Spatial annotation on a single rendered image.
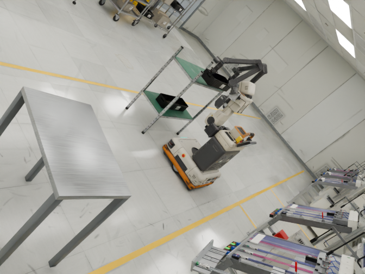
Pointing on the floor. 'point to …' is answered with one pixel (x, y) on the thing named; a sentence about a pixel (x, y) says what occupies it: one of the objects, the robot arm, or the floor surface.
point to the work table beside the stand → (67, 162)
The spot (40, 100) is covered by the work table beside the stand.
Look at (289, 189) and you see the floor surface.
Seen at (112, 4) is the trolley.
